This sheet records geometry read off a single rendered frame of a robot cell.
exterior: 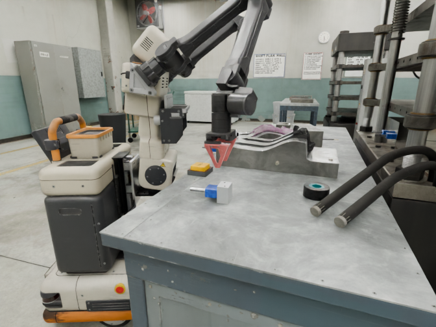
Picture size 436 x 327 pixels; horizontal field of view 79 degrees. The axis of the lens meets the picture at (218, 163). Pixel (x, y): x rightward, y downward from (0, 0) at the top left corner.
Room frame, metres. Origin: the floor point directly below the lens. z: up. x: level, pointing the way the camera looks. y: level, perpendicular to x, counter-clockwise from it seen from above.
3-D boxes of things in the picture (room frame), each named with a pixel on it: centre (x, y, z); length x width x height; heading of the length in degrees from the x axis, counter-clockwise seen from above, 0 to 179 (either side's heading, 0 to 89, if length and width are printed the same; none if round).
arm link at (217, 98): (0.77, -0.01, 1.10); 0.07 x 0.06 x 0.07; 50
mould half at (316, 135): (1.54, -0.32, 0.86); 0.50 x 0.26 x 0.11; 87
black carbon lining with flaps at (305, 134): (1.19, -0.26, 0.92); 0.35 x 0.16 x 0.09; 70
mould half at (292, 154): (1.18, -0.27, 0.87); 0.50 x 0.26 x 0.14; 70
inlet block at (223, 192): (0.78, 0.03, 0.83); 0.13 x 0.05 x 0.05; 74
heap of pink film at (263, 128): (1.53, -0.31, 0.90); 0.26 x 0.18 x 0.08; 87
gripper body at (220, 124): (0.77, -0.01, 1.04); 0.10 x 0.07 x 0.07; 164
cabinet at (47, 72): (6.11, 3.64, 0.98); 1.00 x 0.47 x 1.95; 163
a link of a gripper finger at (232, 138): (0.79, -0.02, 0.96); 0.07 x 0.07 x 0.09; 74
